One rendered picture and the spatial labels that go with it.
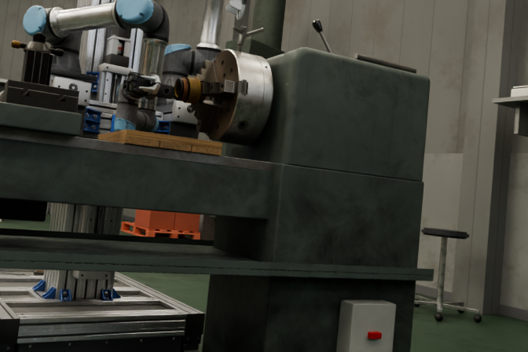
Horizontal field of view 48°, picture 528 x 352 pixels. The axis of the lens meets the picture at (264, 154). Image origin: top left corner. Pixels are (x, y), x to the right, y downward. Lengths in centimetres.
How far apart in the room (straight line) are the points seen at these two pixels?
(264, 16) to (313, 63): 487
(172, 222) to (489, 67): 495
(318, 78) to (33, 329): 137
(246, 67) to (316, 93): 24
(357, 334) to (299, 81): 84
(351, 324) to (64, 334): 109
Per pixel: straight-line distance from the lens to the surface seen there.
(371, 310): 205
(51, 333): 244
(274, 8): 687
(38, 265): 160
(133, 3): 222
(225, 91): 191
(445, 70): 588
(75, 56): 255
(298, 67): 195
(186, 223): 858
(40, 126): 165
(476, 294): 516
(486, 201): 511
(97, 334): 251
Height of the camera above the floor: 76
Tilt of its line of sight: 4 degrees up
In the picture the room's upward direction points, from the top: 6 degrees clockwise
